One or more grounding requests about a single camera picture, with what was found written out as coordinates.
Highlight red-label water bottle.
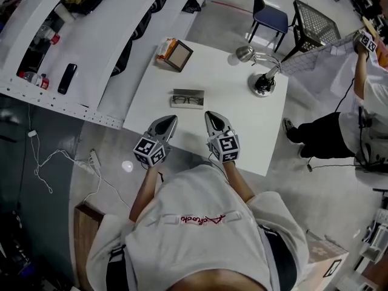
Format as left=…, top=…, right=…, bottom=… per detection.
left=32, top=24, right=61, bottom=46
left=18, top=70, right=50, bottom=91

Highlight black bag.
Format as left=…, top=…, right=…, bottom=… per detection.
left=181, top=0, right=202, bottom=15

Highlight white metal rack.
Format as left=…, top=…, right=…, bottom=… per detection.
left=358, top=207, right=388, bottom=265

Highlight person's left forearm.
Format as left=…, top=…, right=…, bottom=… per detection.
left=129, top=163, right=161, bottom=223

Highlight dark wooden picture frame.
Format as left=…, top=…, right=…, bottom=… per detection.
left=164, top=39, right=194, bottom=73

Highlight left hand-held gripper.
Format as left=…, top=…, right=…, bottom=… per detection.
left=133, top=115, right=179, bottom=167

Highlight brown wooden box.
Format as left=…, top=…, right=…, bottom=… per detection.
left=73, top=202, right=106, bottom=291

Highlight white paper roll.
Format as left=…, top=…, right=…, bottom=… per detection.
left=53, top=2, right=76, bottom=24

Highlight black shoulder strap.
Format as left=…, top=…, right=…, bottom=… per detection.
left=105, top=243, right=130, bottom=291
left=257, top=224, right=298, bottom=291

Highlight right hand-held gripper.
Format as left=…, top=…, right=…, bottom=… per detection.
left=204, top=111, right=241, bottom=164

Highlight orange tissue packet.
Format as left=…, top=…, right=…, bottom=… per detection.
left=156, top=38, right=178, bottom=68

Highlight silver desk lamp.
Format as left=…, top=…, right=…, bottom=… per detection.
left=235, top=45, right=283, bottom=98

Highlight person's right forearm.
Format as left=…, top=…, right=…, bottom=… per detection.
left=222, top=160, right=256, bottom=203

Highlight person's white sweatshirt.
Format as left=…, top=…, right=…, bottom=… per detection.
left=85, top=163, right=310, bottom=291

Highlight white grid-pattern cloth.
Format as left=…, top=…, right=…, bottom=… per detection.
left=281, top=37, right=364, bottom=76

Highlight black mesh stool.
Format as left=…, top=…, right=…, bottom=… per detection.
left=281, top=0, right=343, bottom=64

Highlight blue chair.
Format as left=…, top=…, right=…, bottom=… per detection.
left=249, top=0, right=289, bottom=52

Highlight white cable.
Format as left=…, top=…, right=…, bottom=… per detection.
left=28, top=130, right=132, bottom=209

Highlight black remote control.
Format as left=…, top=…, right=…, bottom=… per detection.
left=57, top=62, right=78, bottom=96

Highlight patterned cardboard box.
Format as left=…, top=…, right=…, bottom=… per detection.
left=303, top=230, right=350, bottom=288

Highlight white power strip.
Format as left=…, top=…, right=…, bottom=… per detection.
left=89, top=149, right=102, bottom=169

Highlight black-framed glasses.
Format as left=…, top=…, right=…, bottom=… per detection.
left=172, top=96, right=203, bottom=106

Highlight grey glasses case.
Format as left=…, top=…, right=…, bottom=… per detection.
left=170, top=88, right=206, bottom=110

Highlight white curved workbench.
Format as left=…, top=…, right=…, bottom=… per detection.
left=0, top=0, right=210, bottom=130

